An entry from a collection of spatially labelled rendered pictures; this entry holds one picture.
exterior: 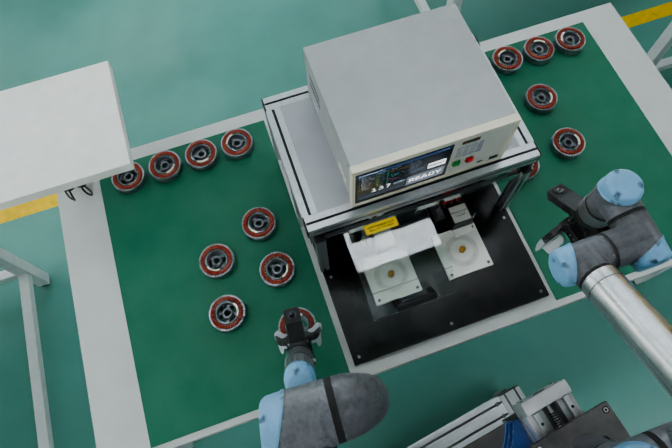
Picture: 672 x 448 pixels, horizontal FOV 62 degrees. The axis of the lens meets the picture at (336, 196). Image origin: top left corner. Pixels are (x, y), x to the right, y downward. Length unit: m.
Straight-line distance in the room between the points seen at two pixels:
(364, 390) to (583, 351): 1.76
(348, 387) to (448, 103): 0.73
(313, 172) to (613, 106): 1.19
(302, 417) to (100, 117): 1.00
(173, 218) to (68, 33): 1.88
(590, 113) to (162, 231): 1.55
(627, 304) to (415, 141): 0.59
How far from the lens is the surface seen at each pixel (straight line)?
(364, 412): 1.05
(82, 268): 2.02
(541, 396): 1.59
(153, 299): 1.90
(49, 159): 1.66
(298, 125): 1.62
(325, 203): 1.50
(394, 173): 1.40
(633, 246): 1.19
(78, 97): 1.73
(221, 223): 1.92
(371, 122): 1.38
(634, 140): 2.23
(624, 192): 1.21
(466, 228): 1.76
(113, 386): 1.90
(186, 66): 3.24
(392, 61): 1.48
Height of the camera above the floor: 2.50
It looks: 66 degrees down
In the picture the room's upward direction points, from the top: 4 degrees counter-clockwise
